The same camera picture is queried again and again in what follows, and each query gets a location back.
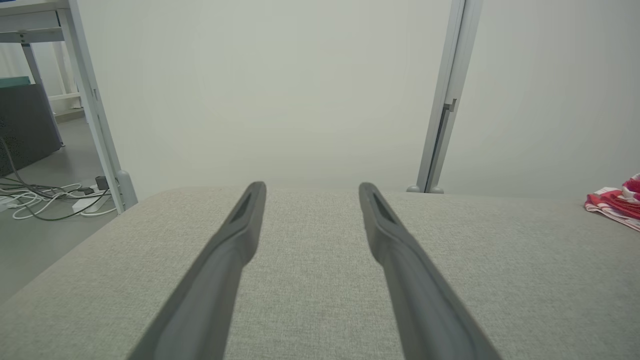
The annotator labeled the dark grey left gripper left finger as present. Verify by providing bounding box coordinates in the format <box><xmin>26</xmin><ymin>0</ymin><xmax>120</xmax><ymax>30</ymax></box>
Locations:
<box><xmin>127</xmin><ymin>181</ymin><xmax>267</xmax><ymax>360</ymax></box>

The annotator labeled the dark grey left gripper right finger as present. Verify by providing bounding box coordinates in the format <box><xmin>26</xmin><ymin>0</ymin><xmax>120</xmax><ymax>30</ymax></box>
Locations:
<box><xmin>358</xmin><ymin>182</ymin><xmax>503</xmax><ymax>360</ymax></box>

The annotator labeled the red Bulls 23 jersey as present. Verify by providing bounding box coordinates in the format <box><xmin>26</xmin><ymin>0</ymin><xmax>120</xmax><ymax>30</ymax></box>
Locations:
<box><xmin>584</xmin><ymin>186</ymin><xmax>640</xmax><ymax>232</ymax></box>

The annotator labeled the grey fabric sofa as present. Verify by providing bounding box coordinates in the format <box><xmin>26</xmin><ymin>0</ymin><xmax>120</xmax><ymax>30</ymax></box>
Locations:
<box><xmin>0</xmin><ymin>186</ymin><xmax>640</xmax><ymax>360</ymax></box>

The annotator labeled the white power strip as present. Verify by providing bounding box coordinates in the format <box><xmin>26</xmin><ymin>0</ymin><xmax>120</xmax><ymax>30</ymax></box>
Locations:
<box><xmin>71</xmin><ymin>192</ymin><xmax>112</xmax><ymax>214</ymax></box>

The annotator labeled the dark grey computer tower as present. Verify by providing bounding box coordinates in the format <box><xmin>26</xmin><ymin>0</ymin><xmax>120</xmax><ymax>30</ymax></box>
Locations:
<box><xmin>0</xmin><ymin>84</ymin><xmax>63</xmax><ymax>177</ymax></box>

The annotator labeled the grey metal table frame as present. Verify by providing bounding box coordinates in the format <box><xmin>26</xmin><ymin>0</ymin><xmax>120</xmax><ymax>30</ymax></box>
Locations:
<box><xmin>57</xmin><ymin>0</ymin><xmax>138</xmax><ymax>213</ymax></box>

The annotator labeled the white floor cable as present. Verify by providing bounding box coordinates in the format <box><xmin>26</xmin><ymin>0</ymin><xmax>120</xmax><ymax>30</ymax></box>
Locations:
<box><xmin>0</xmin><ymin>182</ymin><xmax>118</xmax><ymax>221</ymax></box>

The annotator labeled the black floor cable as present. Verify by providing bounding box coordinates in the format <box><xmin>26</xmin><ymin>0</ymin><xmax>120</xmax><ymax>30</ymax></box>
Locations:
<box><xmin>0</xmin><ymin>137</ymin><xmax>108</xmax><ymax>222</ymax></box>

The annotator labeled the grey partition post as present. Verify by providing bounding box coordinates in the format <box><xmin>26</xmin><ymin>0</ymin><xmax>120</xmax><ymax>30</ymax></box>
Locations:
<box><xmin>406</xmin><ymin>0</ymin><xmax>483</xmax><ymax>194</ymax></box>

